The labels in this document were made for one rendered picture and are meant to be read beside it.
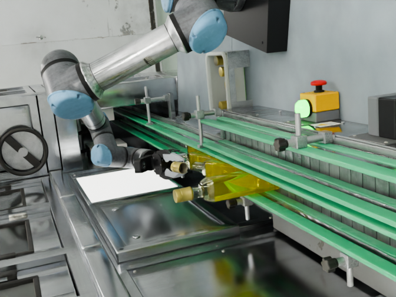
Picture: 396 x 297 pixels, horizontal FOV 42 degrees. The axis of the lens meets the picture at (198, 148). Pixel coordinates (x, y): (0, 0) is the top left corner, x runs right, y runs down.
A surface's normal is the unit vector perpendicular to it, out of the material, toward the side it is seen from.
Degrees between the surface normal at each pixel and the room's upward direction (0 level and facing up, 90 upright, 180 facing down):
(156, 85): 90
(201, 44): 99
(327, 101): 90
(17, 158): 90
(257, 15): 2
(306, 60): 0
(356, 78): 0
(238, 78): 90
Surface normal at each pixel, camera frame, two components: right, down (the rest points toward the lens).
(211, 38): 0.47, 0.73
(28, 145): 0.35, 0.15
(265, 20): -0.92, 0.18
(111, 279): -0.09, -0.98
